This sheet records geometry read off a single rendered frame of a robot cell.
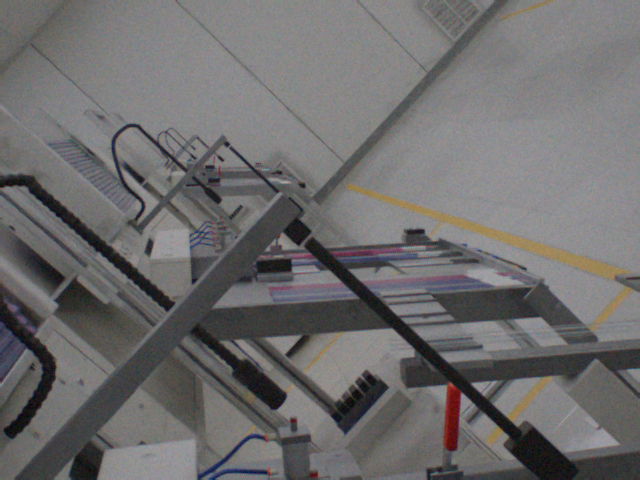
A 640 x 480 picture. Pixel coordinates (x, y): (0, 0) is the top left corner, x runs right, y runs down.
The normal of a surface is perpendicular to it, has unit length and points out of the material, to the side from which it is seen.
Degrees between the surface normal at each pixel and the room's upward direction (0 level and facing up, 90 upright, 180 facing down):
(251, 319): 90
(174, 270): 90
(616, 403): 90
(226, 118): 90
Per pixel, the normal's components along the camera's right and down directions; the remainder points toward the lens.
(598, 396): 0.11, 0.17
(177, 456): -0.07, -0.99
